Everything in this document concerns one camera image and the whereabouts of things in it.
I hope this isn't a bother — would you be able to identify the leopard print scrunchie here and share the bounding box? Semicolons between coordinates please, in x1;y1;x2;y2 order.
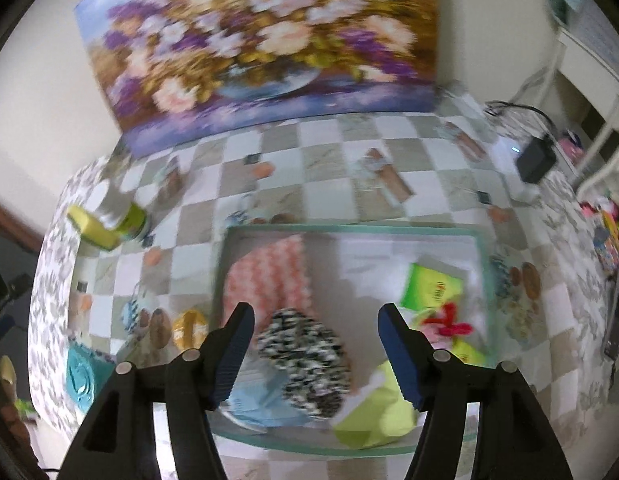
256;309;352;419

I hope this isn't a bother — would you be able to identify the green tissue pack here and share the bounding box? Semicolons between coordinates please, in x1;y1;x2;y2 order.
401;263;465;311

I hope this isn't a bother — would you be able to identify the white tray teal rim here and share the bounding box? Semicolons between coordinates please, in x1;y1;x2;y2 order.
208;224;496;456

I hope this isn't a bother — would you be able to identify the checkered printed table cover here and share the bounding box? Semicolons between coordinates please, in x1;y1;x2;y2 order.
63;84;611;480

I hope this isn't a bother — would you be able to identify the yellow green sponge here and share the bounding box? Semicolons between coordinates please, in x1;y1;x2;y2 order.
66;204;120;252

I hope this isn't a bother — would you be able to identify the lime green cloth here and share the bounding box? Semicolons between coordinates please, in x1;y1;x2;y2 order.
330;361;419;450

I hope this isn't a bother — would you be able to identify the red scrunchie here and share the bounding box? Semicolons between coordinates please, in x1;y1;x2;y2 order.
421;301;474;337

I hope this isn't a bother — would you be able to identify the black power adapter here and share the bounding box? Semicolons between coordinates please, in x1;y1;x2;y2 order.
515;134;557;184

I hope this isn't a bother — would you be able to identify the round gold tin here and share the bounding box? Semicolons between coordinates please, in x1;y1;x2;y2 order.
172;309;208;352

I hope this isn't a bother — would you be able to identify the white pill bottle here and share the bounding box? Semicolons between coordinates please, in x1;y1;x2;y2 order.
84;179;150;240

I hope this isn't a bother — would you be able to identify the flower painting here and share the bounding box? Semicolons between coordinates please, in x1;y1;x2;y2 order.
75;0;439;157

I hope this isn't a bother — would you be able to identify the blue face mask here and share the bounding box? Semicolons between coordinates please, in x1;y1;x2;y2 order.
222;367;311;430

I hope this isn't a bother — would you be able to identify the pink white striped cloth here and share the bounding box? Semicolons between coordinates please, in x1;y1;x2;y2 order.
222;234;316;334

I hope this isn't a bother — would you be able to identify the teal plastic box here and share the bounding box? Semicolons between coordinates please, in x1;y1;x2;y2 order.
65;344;115;413

